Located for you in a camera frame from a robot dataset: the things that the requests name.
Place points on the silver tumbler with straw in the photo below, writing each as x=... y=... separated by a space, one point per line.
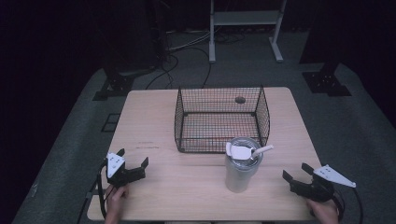
x=238 y=177

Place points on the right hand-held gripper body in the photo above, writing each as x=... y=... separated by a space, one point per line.
x=314 y=189

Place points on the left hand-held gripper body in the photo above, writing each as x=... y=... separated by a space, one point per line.
x=115 y=166

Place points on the person's left hand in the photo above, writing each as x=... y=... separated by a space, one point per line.
x=114 y=203

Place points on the person's right hand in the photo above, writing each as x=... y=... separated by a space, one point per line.
x=325 y=213

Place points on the white metal desk frame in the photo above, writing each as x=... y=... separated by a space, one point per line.
x=246 y=18

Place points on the black metal stand base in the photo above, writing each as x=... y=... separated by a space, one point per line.
x=115 y=84
x=327 y=83

